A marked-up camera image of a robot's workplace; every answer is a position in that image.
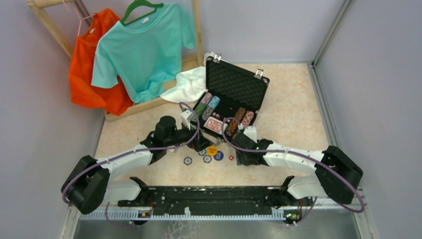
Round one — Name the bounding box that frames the white cloth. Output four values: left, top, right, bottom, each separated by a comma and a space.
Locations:
160, 66, 207, 103

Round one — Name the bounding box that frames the pink clothes hanger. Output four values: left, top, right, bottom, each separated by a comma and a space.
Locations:
62, 0, 96, 36

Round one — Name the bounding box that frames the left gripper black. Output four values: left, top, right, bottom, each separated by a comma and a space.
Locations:
165, 119, 213, 152

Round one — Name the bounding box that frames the grey poker chip lower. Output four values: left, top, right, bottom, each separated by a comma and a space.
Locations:
203, 155, 212, 163

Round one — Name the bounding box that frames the black poker set case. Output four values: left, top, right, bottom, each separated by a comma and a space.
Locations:
200, 55, 270, 138

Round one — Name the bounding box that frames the red playing card deck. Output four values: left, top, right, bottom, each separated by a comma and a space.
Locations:
204, 117, 228, 135

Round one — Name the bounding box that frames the red white chip row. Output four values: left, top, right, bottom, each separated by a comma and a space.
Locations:
238, 111, 255, 129

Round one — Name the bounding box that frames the teal t-shirt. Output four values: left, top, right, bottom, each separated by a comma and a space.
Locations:
91, 3, 196, 104

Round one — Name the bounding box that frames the green white chip row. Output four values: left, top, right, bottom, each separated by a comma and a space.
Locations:
195, 92, 213, 116

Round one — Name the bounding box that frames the yellow big blind button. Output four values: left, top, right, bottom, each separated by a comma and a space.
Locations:
207, 145, 218, 156

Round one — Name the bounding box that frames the brown chip row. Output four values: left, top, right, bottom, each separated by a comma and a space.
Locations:
225, 107, 246, 136

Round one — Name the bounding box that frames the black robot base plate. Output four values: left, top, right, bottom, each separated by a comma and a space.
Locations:
118, 186, 313, 216

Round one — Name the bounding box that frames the orange t-shirt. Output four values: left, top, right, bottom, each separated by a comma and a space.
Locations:
68, 8, 134, 117

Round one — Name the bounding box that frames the grey poker chip left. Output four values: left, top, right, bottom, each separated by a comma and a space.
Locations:
183, 157, 193, 165

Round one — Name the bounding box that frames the blue small blind button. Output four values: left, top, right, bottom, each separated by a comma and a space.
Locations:
213, 151, 224, 161

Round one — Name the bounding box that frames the blue grey chip row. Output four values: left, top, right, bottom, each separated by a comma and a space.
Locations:
201, 96, 220, 121

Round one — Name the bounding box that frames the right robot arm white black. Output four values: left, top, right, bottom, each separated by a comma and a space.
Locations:
230, 133, 363, 206

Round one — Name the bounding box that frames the green clothes hanger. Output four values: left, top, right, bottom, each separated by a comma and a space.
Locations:
120, 0, 164, 26

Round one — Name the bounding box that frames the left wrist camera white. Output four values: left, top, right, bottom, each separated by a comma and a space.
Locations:
180, 109, 197, 130

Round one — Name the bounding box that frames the aluminium frame rail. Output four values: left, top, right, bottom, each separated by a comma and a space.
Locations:
66, 186, 367, 222

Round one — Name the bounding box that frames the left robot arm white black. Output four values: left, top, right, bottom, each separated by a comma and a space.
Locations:
61, 116, 212, 215

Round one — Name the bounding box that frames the wooden clothes rack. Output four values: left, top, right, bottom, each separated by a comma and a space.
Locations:
26, 0, 204, 121

